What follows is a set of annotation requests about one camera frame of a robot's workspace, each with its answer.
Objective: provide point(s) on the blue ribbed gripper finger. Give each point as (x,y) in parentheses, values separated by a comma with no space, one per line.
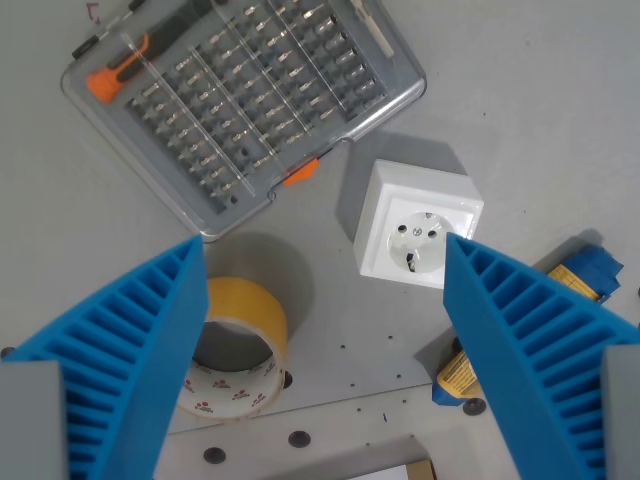
(530,350)
(140,320)

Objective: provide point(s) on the black table bolt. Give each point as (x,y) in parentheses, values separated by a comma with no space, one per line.
(214,455)
(6,351)
(474,406)
(299,438)

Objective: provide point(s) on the yellow adhesive tape roll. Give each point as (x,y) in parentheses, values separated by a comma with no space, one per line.
(240,320)

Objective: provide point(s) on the white sheet with cardboard edge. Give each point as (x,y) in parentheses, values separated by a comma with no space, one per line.
(390,472)

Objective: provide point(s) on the transparent screwdriver bit set case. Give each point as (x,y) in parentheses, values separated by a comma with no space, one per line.
(240,120)

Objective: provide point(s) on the silver metal extension rod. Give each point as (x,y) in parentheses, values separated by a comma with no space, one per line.
(372,27)

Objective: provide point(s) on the white wall socket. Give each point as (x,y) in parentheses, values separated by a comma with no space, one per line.
(425,200)

